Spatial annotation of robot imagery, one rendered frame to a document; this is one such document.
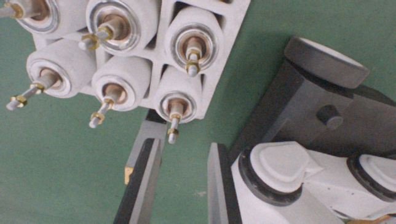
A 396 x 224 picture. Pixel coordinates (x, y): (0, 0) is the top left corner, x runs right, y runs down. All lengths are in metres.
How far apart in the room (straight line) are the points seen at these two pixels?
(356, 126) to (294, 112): 0.24
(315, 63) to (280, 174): 0.25
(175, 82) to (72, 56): 0.20
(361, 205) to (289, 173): 0.31
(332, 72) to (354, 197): 0.34
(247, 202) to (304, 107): 0.25
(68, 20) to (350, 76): 0.53
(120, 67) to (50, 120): 0.65
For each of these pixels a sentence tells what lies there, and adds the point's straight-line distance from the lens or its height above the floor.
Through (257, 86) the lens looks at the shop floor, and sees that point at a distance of 0.63.
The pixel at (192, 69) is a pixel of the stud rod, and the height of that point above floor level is 0.34.
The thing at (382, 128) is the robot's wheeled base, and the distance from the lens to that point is 0.74.
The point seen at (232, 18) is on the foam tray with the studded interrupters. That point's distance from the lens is 0.35.
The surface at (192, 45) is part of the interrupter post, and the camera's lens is 0.26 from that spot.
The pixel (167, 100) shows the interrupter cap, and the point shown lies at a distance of 0.32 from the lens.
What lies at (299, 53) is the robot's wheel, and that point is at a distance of 0.47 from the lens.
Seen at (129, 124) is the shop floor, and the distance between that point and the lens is 0.75.
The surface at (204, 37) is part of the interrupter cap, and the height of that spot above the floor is 0.25.
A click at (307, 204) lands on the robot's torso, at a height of 0.37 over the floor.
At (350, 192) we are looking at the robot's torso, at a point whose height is 0.33.
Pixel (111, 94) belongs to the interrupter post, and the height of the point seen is 0.27.
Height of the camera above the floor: 0.52
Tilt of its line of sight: 52 degrees down
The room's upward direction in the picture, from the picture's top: 180 degrees counter-clockwise
